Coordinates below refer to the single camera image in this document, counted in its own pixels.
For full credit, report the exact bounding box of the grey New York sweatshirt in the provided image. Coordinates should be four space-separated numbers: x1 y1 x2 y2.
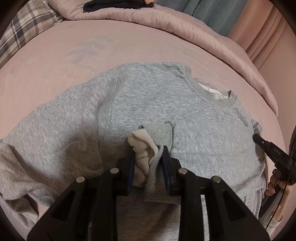
1 63 266 237

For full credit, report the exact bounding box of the right hand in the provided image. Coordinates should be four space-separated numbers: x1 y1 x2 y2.
265 169 293 222

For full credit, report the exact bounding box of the pink curtain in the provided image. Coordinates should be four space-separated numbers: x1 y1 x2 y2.
227 0 296 70

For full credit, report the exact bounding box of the pink bed sheet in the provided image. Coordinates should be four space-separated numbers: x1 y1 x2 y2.
1 20 282 143

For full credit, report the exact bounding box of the teal curtain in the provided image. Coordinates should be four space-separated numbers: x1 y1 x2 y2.
157 0 247 36

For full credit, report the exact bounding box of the folded pink duvet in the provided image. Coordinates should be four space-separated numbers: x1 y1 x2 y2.
49 1 278 114

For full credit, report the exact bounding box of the plaid pillow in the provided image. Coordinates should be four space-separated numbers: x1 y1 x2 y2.
1 1 64 67

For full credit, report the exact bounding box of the folded navy garment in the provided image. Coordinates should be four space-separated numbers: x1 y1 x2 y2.
83 0 155 13

